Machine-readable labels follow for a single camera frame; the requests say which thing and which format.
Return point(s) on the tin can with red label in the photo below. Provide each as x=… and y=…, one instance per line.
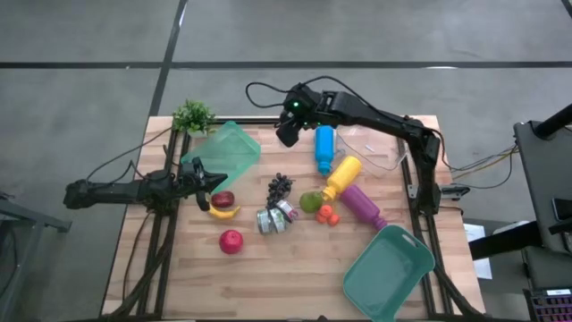
x=288, y=210

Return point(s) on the backlit keyboard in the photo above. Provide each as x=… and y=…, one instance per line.
x=552, y=306

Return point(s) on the green apple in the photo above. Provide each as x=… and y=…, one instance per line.
x=309, y=202

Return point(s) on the dark red toy apple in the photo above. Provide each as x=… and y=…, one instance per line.
x=222, y=199

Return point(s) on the grey metal stand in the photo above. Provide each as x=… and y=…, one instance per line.
x=27, y=219

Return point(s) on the black camera stand pole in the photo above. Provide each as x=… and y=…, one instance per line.
x=554, y=121

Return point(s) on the silver frame bracket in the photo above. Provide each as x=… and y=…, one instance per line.
x=413, y=191

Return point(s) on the black smartphone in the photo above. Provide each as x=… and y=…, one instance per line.
x=562, y=208

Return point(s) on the black stand leg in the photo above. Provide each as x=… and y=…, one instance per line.
x=505, y=241

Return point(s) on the translucent light green bin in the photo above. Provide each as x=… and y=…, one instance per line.
x=228, y=149

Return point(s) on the yellow toy banana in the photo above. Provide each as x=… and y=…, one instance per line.
x=221, y=214

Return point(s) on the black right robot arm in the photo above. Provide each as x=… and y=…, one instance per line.
x=384, y=117

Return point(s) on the small green potted plant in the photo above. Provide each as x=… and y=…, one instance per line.
x=192, y=116

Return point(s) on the white paper sheet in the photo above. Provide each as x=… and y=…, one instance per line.
x=476, y=250

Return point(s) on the dark toy grape bunch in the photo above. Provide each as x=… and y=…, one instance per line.
x=278, y=188

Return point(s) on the purple plastic bottle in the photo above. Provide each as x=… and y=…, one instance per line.
x=359, y=203

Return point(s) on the clear plastic bin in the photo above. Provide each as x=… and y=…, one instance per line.
x=380, y=152

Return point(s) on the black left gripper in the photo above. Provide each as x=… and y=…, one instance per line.
x=192, y=182

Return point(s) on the tin can with green label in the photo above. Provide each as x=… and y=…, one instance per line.
x=278, y=220

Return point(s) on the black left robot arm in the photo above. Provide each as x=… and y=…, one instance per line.
x=111, y=193

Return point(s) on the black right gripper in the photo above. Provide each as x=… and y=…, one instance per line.
x=306, y=105

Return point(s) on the bright red round toy fruit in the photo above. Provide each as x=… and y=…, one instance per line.
x=231, y=242

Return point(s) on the yellow plastic bottle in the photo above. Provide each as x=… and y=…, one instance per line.
x=344, y=175

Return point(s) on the blue plastic bottle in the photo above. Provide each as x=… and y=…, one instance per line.
x=325, y=147

